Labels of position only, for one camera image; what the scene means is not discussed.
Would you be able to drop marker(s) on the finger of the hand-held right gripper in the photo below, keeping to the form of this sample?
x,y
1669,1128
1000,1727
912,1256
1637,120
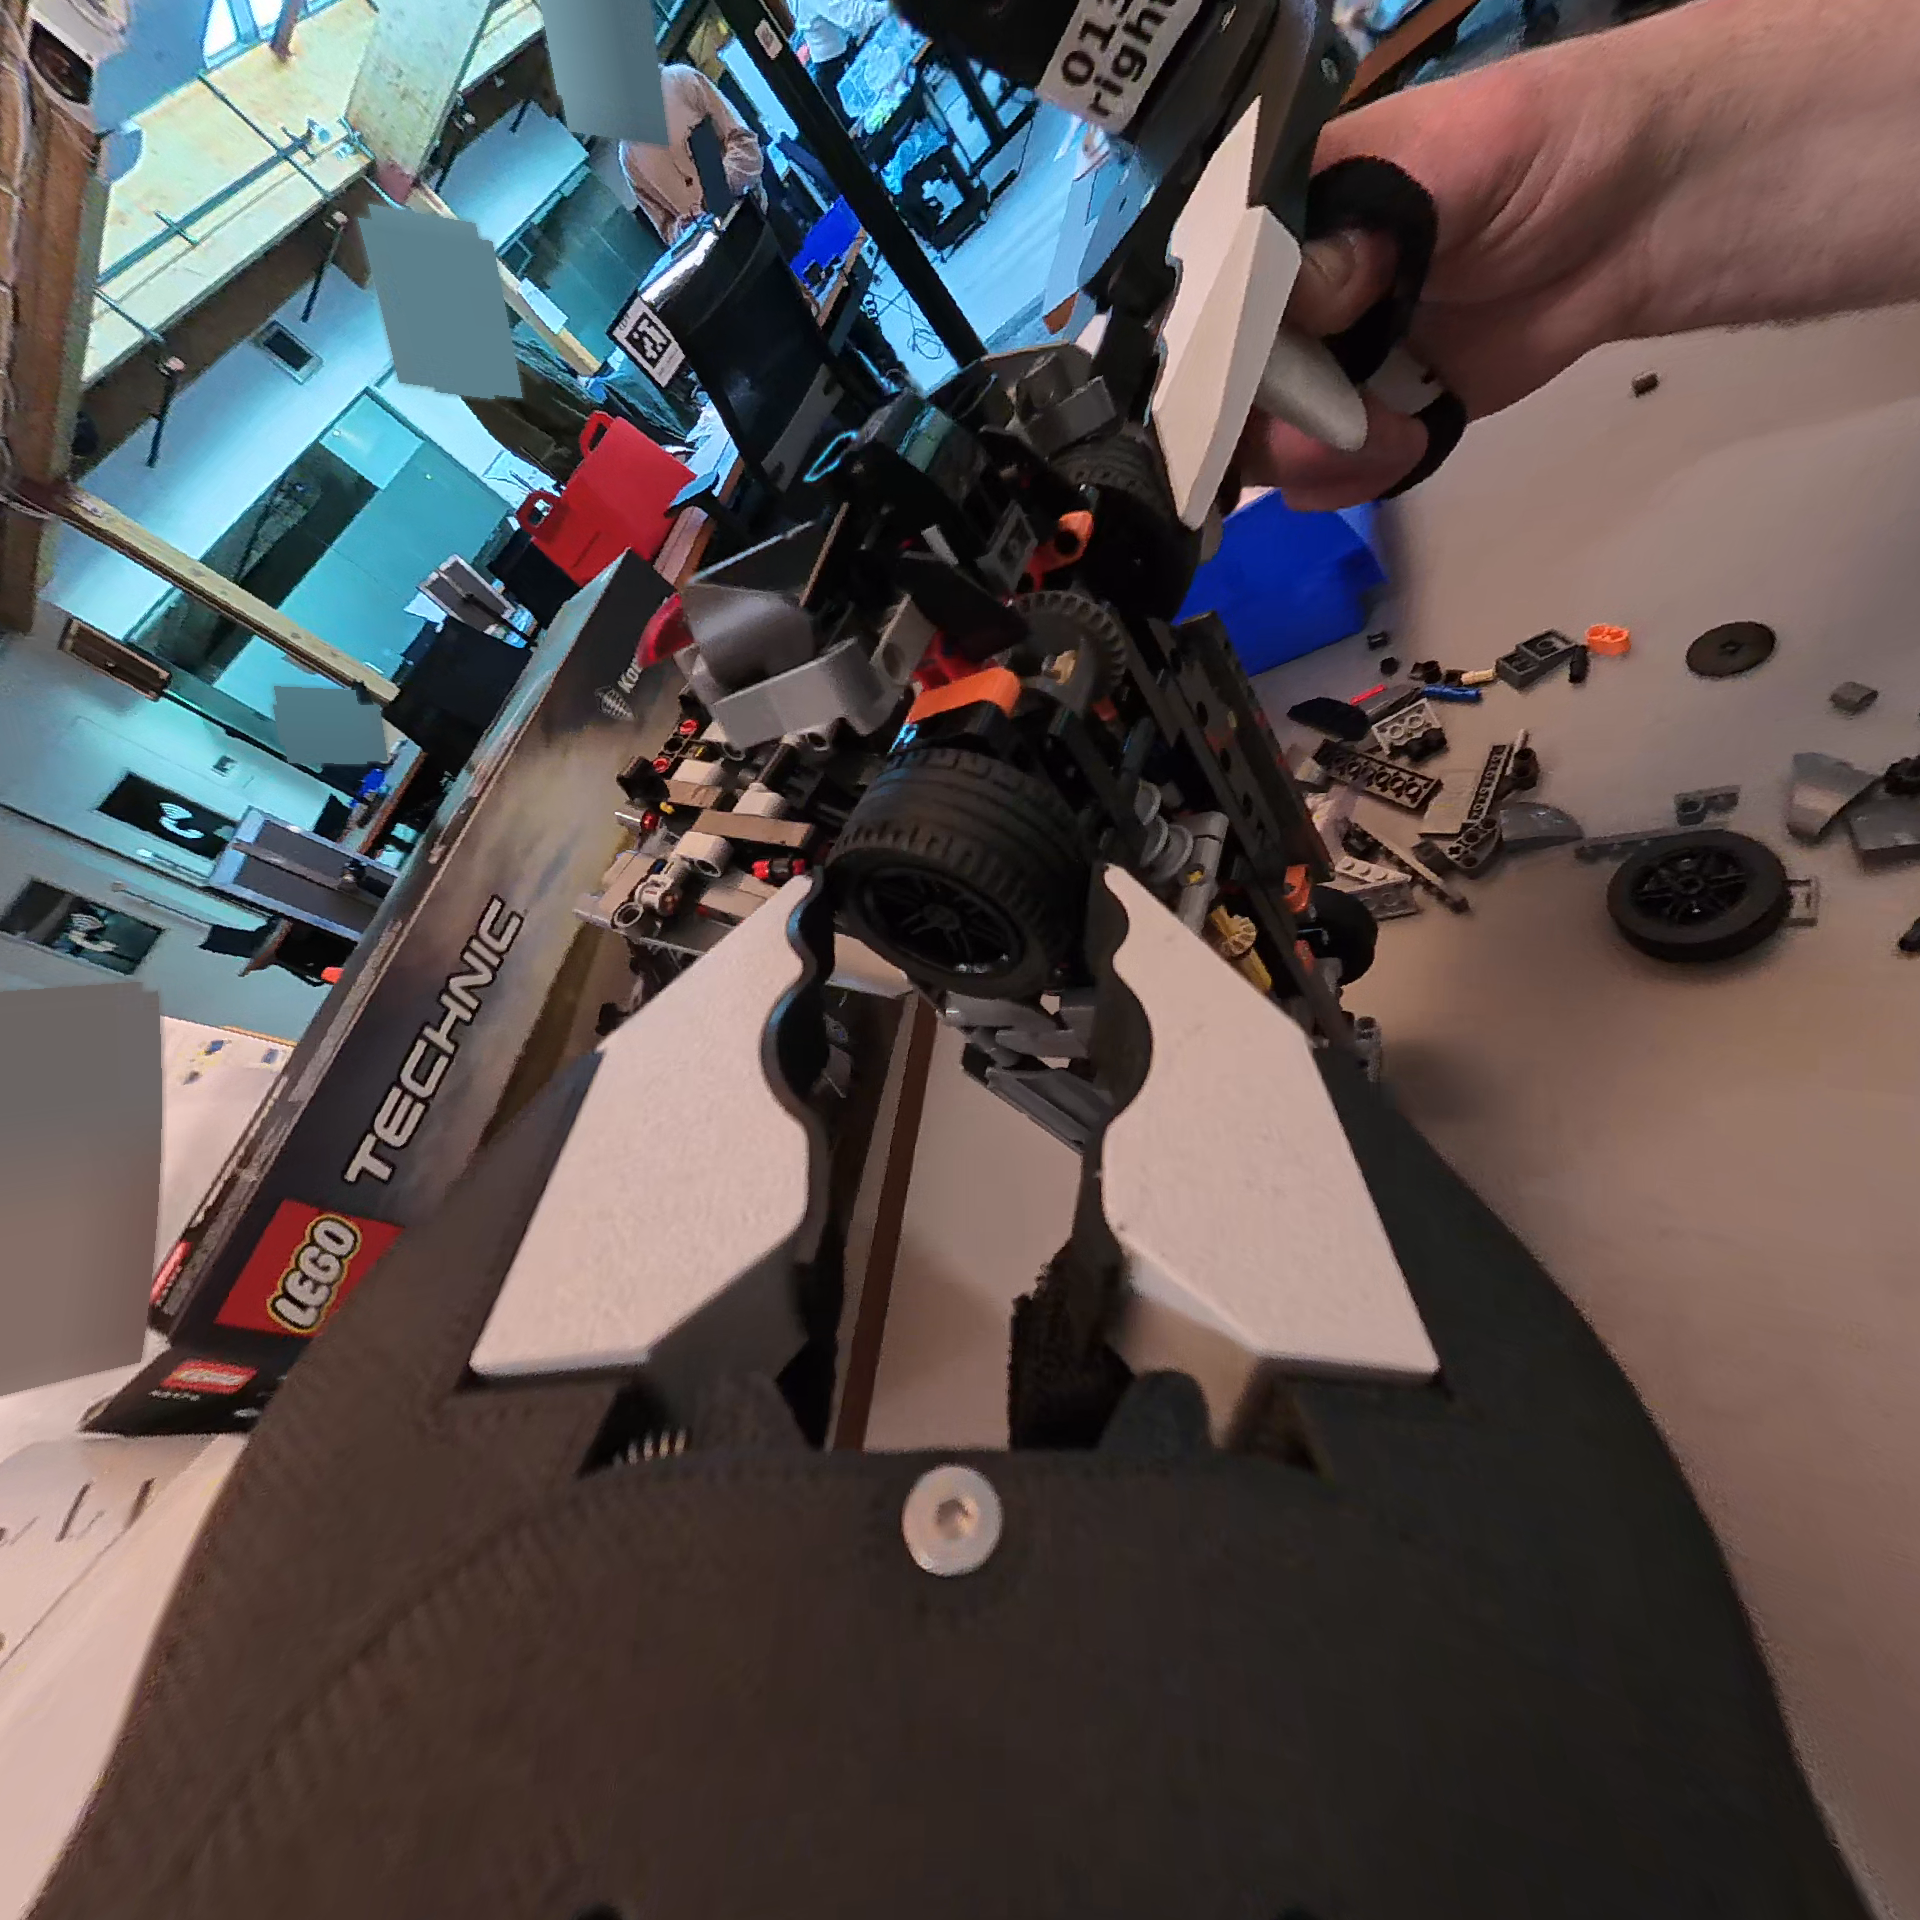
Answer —
x,y
1223,301

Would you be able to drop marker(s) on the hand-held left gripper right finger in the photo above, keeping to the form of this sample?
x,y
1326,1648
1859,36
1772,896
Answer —
x,y
1277,1201

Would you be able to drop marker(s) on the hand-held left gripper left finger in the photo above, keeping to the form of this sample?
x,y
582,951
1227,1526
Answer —
x,y
662,1201

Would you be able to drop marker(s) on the grey lego car chassis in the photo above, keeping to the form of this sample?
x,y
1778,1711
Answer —
x,y
960,855

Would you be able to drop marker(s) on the person's right forearm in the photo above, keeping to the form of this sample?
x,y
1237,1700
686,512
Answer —
x,y
1845,136

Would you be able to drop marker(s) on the dark lego set box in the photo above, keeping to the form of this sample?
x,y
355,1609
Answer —
x,y
451,975

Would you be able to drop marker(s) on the scattered loose lego pieces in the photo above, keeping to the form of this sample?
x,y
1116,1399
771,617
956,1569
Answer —
x,y
1395,735

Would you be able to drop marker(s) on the orange lego connector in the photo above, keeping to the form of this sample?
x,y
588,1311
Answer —
x,y
1610,638

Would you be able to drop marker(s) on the loose black lego wheel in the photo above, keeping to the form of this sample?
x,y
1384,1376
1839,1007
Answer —
x,y
1694,896

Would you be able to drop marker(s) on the black round lego disc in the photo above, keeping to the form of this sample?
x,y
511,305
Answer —
x,y
1732,647

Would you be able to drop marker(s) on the person's right hand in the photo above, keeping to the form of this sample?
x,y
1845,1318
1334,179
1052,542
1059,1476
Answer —
x,y
1576,225

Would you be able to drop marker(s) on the black vertical pole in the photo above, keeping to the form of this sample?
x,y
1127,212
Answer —
x,y
855,166

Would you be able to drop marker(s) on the blue storage bin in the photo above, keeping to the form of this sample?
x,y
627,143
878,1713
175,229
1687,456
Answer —
x,y
1290,587

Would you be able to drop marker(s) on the black office chair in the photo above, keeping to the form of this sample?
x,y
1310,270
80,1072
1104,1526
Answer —
x,y
751,345

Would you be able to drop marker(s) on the black and white tag sign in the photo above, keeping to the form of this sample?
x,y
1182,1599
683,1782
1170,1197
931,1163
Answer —
x,y
648,340

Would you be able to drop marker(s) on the red tote bag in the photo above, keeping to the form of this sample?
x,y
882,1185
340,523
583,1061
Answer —
x,y
616,494

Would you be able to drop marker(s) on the open instruction booklet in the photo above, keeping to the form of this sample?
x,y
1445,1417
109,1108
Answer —
x,y
90,1531

